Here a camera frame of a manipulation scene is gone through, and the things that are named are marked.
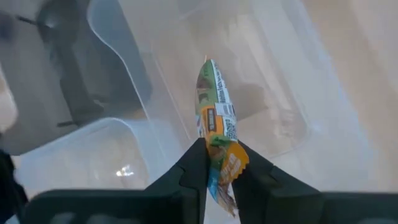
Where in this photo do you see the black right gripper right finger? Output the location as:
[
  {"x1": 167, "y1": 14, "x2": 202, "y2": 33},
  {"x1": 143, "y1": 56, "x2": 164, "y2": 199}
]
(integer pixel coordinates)
[{"x1": 231, "y1": 141, "x2": 398, "y2": 224}]

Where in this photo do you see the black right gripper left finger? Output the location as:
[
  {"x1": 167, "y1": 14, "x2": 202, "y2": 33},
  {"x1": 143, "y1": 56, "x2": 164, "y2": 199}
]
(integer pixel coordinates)
[{"x1": 21, "y1": 138, "x2": 209, "y2": 224}]

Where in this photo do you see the green orange granola bar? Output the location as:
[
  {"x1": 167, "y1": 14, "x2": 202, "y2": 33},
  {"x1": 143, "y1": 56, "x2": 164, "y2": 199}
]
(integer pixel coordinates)
[{"x1": 194, "y1": 58, "x2": 250, "y2": 218}]

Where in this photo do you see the clear bag of snacks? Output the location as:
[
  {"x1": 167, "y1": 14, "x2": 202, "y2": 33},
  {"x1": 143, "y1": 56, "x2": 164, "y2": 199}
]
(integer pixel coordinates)
[{"x1": 86, "y1": 0, "x2": 377, "y2": 194}]

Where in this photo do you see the clear plastic bin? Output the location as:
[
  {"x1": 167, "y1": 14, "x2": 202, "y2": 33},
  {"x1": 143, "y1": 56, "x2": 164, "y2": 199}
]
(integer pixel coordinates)
[{"x1": 12, "y1": 117, "x2": 187, "y2": 200}]

